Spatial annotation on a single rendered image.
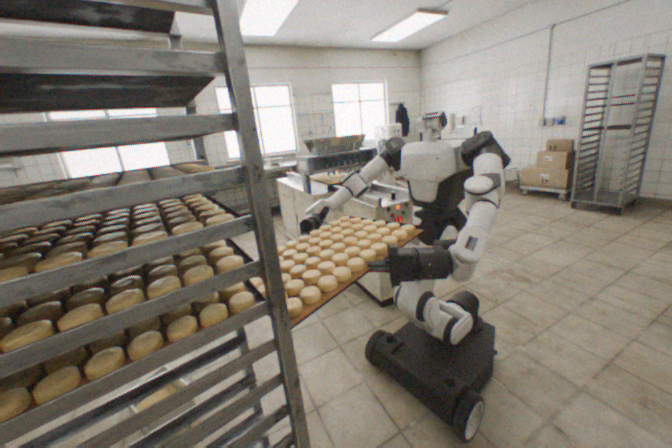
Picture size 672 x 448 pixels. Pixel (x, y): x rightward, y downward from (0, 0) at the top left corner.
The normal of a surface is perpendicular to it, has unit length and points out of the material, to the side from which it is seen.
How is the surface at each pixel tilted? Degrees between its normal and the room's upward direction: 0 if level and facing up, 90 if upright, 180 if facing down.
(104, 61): 90
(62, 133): 90
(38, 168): 90
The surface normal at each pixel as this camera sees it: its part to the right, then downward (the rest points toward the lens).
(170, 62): 0.58, 0.15
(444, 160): -0.16, 0.17
